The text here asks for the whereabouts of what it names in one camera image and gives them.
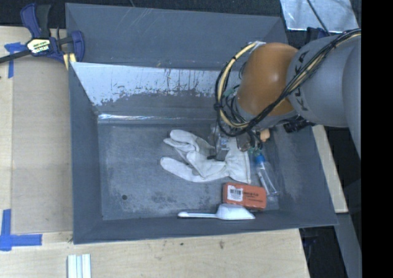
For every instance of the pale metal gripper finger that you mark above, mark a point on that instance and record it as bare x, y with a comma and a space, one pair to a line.
223, 147
215, 135

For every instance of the white work glove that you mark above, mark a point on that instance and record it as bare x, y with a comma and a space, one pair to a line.
202, 167

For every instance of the clear bottle with blue cap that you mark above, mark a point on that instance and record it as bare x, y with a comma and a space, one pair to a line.
264, 175

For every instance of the orange box with barcode label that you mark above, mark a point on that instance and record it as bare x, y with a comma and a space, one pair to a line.
245, 196

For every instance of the white plastic scoop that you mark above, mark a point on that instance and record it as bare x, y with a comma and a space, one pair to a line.
233, 213

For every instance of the grey metal bin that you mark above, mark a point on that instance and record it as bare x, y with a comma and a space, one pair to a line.
138, 184

